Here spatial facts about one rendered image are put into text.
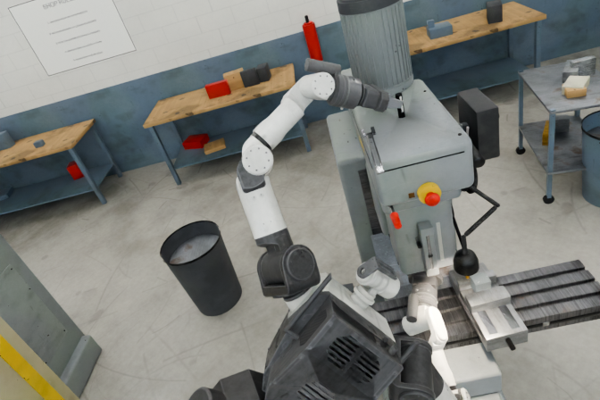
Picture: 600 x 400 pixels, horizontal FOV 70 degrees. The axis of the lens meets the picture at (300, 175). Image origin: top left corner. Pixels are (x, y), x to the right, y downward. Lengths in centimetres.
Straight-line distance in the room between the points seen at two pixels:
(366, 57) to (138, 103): 489
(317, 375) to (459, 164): 62
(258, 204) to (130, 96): 507
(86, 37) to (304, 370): 536
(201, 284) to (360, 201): 176
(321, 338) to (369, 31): 89
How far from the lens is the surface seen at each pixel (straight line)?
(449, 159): 118
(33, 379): 235
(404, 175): 116
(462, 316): 191
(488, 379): 188
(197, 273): 328
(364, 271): 113
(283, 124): 113
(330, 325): 99
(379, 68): 142
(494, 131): 171
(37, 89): 651
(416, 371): 122
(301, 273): 106
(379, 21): 139
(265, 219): 109
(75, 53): 612
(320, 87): 113
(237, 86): 521
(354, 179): 185
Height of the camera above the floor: 248
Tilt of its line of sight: 31 degrees down
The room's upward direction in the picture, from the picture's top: 18 degrees counter-clockwise
